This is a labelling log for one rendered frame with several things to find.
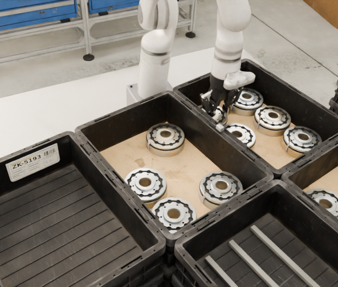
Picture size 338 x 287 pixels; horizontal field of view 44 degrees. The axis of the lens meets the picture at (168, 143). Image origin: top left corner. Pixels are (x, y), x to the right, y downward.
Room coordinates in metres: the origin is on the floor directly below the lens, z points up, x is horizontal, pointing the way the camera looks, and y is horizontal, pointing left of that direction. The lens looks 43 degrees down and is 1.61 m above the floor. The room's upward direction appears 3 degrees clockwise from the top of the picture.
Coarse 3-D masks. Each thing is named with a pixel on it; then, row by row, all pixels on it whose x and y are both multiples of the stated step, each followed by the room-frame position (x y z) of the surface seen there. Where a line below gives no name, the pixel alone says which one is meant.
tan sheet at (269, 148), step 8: (264, 104) 1.04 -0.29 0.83; (232, 112) 0.99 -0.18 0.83; (232, 120) 0.95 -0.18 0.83; (240, 120) 0.95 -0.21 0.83; (248, 120) 0.95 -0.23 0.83; (256, 136) 0.89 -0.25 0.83; (264, 136) 0.89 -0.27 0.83; (280, 136) 0.89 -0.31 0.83; (256, 144) 0.85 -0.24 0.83; (264, 144) 0.85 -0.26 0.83; (272, 144) 0.86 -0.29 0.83; (280, 144) 0.86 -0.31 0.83; (256, 152) 0.82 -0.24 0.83; (264, 152) 0.82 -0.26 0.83; (272, 152) 0.82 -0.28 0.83; (280, 152) 0.83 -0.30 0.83; (272, 160) 0.79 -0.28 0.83; (280, 160) 0.80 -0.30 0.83; (288, 160) 0.80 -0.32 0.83
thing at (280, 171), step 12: (252, 60) 1.12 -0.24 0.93; (264, 72) 1.06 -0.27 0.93; (180, 84) 0.97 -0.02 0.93; (192, 84) 0.98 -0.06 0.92; (288, 84) 1.00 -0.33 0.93; (180, 96) 0.92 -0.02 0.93; (300, 96) 0.96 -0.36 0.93; (324, 108) 0.90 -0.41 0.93; (228, 132) 0.78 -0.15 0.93; (240, 144) 0.74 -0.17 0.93; (324, 144) 0.76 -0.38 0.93; (300, 156) 0.71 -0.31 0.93; (288, 168) 0.67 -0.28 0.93
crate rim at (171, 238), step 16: (160, 96) 0.91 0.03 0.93; (176, 96) 0.92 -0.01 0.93; (112, 112) 0.83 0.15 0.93; (192, 112) 0.85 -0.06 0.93; (80, 128) 0.76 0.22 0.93; (256, 160) 0.69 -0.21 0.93; (112, 176) 0.61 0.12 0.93; (272, 176) 0.64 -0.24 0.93; (128, 192) 0.57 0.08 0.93; (240, 192) 0.59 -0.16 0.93; (144, 208) 0.53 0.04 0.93; (224, 208) 0.54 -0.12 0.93; (160, 224) 0.49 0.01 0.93; (192, 224) 0.50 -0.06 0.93; (176, 240) 0.46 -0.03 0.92
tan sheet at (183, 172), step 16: (128, 144) 0.82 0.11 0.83; (144, 144) 0.83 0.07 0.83; (192, 144) 0.84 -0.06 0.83; (112, 160) 0.76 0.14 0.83; (128, 160) 0.76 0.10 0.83; (144, 160) 0.77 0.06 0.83; (160, 160) 0.77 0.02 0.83; (176, 160) 0.77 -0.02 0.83; (192, 160) 0.78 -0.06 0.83; (208, 160) 0.78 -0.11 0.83; (176, 176) 0.72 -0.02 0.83; (192, 176) 0.72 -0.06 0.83; (176, 192) 0.66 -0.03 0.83; (192, 192) 0.67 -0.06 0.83; (208, 208) 0.62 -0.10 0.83
